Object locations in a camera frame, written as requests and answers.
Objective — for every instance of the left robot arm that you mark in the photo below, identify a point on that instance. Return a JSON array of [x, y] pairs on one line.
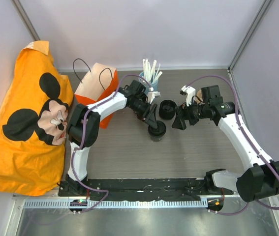
[[84, 126]]

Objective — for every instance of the orange paper bag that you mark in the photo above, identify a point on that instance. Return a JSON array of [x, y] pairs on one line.
[[97, 84]]

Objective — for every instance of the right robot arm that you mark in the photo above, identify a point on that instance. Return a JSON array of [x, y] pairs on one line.
[[260, 178]]

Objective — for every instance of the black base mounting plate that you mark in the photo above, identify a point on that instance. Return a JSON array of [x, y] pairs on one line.
[[154, 189]]

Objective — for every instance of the white wrapped straws bundle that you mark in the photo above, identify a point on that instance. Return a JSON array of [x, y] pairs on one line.
[[151, 72]]

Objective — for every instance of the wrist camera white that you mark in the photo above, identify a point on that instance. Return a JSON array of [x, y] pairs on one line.
[[189, 92], [152, 94]]

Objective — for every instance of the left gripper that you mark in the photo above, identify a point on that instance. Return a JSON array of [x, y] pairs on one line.
[[151, 119]]

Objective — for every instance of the light blue tin cup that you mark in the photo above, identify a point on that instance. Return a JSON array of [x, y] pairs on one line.
[[154, 84]]

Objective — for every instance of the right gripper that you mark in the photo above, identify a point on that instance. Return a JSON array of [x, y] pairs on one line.
[[179, 122]]

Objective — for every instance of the slotted aluminium rail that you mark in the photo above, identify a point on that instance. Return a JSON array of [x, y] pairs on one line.
[[77, 203]]

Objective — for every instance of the black paper coffee cup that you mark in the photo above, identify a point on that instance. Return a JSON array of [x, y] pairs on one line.
[[156, 138]]

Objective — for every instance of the brown pulp cup carrier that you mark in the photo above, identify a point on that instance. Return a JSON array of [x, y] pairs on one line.
[[198, 97]]

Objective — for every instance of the orange cartoon mouse cloth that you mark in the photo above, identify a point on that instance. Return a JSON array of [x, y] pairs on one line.
[[33, 123]]

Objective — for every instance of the black plastic cup lid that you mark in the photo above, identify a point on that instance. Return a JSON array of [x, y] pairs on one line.
[[159, 131]]

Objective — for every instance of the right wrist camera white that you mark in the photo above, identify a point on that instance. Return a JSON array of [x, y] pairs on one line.
[[189, 92]]

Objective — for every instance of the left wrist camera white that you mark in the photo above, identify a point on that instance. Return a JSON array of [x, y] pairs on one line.
[[152, 94]]

